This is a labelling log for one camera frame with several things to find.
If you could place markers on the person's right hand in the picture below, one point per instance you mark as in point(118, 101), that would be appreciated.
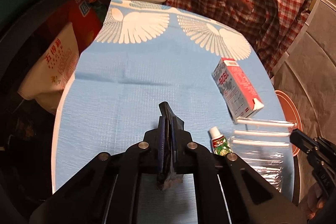
point(313, 202)

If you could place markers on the grey padded cover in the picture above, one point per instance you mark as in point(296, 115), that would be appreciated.
point(306, 71)

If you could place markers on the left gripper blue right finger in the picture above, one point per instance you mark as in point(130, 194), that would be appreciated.
point(172, 140)

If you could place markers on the red bag on shelf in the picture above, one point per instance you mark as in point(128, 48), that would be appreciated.
point(85, 22)

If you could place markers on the black foil packet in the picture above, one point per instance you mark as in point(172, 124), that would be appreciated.
point(167, 149)

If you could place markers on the small green white tube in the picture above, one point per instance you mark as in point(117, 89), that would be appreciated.
point(219, 142)

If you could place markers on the clear bag of white straws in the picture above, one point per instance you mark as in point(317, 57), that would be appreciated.
point(263, 144)

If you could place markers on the red milk carton with straw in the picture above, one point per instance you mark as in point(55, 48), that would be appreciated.
point(239, 94)

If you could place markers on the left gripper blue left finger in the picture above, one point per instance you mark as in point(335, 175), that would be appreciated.
point(161, 151)

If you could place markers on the blue tablecloth with white wings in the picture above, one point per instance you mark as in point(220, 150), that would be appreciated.
point(113, 100)

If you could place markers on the white rice sack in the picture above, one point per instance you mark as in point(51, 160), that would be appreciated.
point(46, 80)

